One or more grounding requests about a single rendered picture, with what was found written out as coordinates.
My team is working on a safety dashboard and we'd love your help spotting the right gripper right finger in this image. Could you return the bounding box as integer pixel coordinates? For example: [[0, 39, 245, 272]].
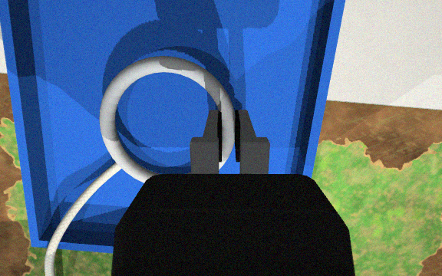
[[235, 110, 270, 174]]

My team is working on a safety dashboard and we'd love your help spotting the blue tray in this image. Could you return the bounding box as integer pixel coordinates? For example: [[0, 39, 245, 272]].
[[0, 0, 345, 253]]

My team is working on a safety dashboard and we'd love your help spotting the white ring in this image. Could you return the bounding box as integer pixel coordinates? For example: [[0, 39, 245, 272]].
[[99, 56, 235, 183]]

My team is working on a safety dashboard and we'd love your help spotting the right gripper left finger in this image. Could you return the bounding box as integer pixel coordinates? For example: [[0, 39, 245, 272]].
[[190, 110, 222, 174]]

